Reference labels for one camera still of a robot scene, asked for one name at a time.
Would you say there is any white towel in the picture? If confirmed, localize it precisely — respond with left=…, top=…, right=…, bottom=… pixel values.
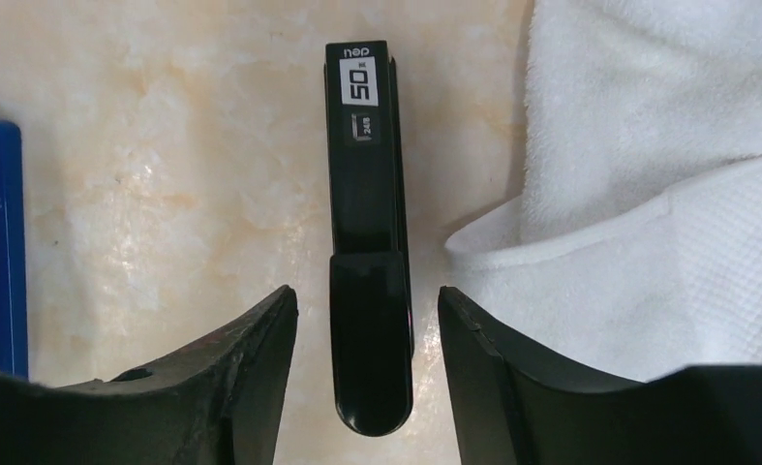
left=446, top=1, right=762, bottom=381

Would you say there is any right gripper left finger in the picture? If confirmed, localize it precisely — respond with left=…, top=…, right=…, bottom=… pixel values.
left=0, top=286, right=298, bottom=464

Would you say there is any black stapler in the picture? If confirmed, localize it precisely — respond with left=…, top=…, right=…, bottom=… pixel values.
left=324, top=41, right=414, bottom=437

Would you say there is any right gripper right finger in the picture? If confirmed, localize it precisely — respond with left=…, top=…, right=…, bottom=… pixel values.
left=438, top=287, right=762, bottom=464

